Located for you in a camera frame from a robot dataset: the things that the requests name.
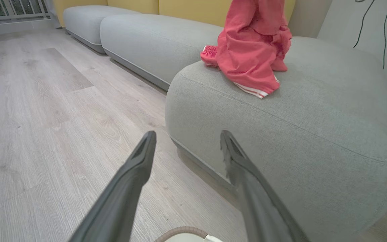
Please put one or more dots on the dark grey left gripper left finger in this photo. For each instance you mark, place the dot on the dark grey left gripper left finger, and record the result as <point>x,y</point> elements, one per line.
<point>119,201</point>

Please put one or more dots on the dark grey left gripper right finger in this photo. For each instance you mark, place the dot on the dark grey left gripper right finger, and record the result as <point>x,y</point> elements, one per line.
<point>260,208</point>

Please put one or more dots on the red white jersey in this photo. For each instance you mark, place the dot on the red white jersey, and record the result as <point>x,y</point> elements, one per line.
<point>247,50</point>

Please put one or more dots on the grey rounded sofa end seat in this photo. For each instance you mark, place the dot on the grey rounded sofa end seat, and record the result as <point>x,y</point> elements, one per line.
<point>314,141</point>

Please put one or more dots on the grey sofa seat section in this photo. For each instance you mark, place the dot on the grey sofa seat section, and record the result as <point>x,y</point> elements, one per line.
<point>156,43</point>
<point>89,23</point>

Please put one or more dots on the white brown-rimmed laundry basket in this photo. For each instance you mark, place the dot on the white brown-rimmed laundry basket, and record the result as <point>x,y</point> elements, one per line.
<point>186,236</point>

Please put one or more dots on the white window railing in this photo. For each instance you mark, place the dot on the white window railing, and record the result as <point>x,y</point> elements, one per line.
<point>12,8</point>

